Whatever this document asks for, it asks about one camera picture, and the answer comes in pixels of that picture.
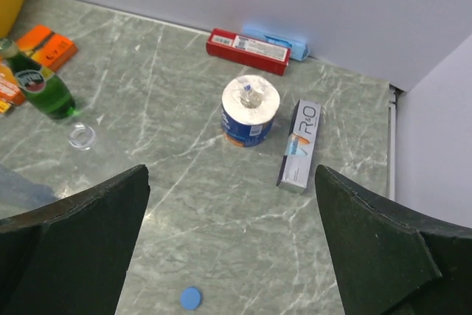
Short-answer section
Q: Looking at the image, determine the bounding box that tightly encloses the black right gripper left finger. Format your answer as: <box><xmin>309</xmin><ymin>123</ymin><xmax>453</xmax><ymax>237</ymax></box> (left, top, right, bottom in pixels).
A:
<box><xmin>1</xmin><ymin>165</ymin><xmax>150</xmax><ymax>314</ymax></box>

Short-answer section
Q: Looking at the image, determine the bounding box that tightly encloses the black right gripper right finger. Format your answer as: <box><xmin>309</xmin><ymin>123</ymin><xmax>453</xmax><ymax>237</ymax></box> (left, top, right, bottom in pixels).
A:
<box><xmin>315</xmin><ymin>165</ymin><xmax>471</xmax><ymax>314</ymax></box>

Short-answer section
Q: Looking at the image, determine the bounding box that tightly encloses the blue bottle cap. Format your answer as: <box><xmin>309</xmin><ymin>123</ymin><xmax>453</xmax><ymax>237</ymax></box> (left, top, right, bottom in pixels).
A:
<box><xmin>180</xmin><ymin>286</ymin><xmax>203</xmax><ymax>311</ymax></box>

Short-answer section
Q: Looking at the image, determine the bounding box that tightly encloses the clear plastic bottle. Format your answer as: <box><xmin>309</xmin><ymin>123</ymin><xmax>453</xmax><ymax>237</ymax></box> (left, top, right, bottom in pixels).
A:
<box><xmin>68</xmin><ymin>122</ymin><xmax>97</xmax><ymax>151</ymax></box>
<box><xmin>1</xmin><ymin>165</ymin><xmax>58</xmax><ymax>210</ymax></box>

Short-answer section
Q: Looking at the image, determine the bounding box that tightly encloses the green glass bottle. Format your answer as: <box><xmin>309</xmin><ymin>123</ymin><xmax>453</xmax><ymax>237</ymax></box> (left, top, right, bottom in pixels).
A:
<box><xmin>1</xmin><ymin>38</ymin><xmax>75</xmax><ymax>120</ymax></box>

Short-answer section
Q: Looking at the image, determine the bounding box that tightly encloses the silver toothpaste box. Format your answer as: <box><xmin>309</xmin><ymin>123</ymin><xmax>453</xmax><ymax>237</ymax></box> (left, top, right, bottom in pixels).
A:
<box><xmin>276</xmin><ymin>100</ymin><xmax>322</xmax><ymax>193</ymax></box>

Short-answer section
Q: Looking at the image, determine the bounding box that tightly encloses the orange razor box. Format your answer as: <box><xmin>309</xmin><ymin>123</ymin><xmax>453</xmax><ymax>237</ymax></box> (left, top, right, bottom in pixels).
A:
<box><xmin>0</xmin><ymin>24</ymin><xmax>79</xmax><ymax>115</ymax></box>

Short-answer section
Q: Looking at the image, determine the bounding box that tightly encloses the toilet paper roll blue wrapper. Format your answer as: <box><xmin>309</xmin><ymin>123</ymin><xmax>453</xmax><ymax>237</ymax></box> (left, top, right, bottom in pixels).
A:
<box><xmin>221</xmin><ymin>75</ymin><xmax>280</xmax><ymax>148</ymax></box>

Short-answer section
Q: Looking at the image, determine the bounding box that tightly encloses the light blue packet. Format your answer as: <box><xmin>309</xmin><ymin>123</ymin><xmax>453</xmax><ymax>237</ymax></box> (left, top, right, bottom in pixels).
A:
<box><xmin>242</xmin><ymin>24</ymin><xmax>310</xmax><ymax>62</ymax></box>

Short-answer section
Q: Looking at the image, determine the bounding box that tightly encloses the red rectangular box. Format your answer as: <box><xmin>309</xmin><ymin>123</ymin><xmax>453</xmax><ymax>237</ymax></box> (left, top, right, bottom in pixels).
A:
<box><xmin>206</xmin><ymin>28</ymin><xmax>291</xmax><ymax>76</ymax></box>

